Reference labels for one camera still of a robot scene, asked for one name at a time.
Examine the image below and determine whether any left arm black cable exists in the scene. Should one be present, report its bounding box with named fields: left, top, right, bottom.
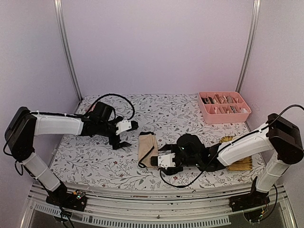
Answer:
left=87, top=93, right=135, bottom=122

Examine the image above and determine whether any beige underwear black trim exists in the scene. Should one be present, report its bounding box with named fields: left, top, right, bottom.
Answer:
left=138, top=132, right=158, bottom=168

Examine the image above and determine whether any yellow woven mat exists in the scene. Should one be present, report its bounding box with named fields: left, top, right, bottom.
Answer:
left=219, top=135, right=252, bottom=171

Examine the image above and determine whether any left aluminium frame post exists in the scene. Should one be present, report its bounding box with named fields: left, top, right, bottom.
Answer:
left=54, top=0, right=83, bottom=101

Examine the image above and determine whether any aluminium frame post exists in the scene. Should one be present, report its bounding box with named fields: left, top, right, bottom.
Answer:
left=236, top=0, right=261, bottom=93
left=54, top=0, right=83, bottom=101

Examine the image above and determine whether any right aluminium frame post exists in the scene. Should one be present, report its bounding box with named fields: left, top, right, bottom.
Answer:
left=236, top=0, right=261, bottom=93

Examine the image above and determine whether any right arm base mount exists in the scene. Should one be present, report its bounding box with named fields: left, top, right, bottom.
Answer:
left=229, top=188, right=270, bottom=212

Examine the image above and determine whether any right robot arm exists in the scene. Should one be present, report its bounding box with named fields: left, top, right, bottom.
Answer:
left=150, top=113, right=304, bottom=207

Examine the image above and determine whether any front aluminium rail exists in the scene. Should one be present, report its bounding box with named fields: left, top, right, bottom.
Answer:
left=21, top=183, right=297, bottom=228

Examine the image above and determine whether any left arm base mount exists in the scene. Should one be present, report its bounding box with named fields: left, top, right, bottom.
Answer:
left=46, top=185, right=87, bottom=212

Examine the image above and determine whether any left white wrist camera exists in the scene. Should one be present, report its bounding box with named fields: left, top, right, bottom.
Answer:
left=116, top=120, right=139, bottom=135

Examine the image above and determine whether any pink divided organizer tray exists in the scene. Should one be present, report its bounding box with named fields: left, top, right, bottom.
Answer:
left=198, top=91, right=251, bottom=124

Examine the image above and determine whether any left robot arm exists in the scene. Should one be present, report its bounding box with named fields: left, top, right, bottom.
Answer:
left=4, top=102, right=138, bottom=206

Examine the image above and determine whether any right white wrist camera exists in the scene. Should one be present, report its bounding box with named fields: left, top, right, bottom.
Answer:
left=150, top=153, right=176, bottom=169

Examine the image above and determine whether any floral table cloth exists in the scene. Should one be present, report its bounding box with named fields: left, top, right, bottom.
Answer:
left=50, top=95, right=265, bottom=190

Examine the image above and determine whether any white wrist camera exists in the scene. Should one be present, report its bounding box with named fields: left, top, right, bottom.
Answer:
left=116, top=120, right=139, bottom=135
left=150, top=153, right=176, bottom=169

